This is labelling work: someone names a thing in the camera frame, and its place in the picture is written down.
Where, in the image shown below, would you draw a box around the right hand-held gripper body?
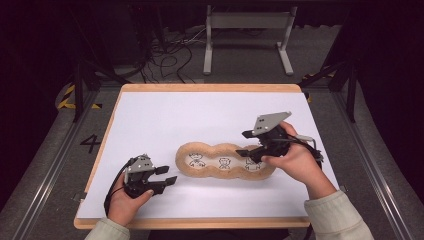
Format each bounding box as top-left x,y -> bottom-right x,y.
252,111 -> 295,164

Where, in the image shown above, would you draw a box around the black metal stand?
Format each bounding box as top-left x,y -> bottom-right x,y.
71,56 -> 133,123
299,59 -> 359,123

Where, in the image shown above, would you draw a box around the yellow black hazard tape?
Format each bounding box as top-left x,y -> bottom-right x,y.
57,83 -> 103,111

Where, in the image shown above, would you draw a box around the person's right hand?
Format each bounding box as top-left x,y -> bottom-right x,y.
260,120 -> 338,201

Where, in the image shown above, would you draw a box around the right gripper cable with plug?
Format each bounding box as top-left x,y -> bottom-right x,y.
286,133 -> 325,165

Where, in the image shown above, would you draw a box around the tan fleece-rimmed pad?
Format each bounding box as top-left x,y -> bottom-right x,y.
174,141 -> 278,182

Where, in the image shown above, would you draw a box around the grey metal stand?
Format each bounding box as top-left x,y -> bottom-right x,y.
202,4 -> 298,77

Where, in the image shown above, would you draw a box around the aluminium floor rail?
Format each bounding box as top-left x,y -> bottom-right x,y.
13,89 -> 101,240
331,89 -> 414,240

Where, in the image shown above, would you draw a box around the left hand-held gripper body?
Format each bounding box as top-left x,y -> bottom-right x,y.
123,153 -> 168,200

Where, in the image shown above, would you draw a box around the white table cover sheet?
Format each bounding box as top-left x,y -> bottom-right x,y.
76,91 -> 340,220

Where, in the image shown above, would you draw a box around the person's left hand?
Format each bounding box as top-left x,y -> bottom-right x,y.
107,181 -> 155,228

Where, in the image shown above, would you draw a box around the black floor cables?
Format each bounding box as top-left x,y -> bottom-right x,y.
133,26 -> 208,84

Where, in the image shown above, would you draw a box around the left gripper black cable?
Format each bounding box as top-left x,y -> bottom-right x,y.
103,158 -> 134,218

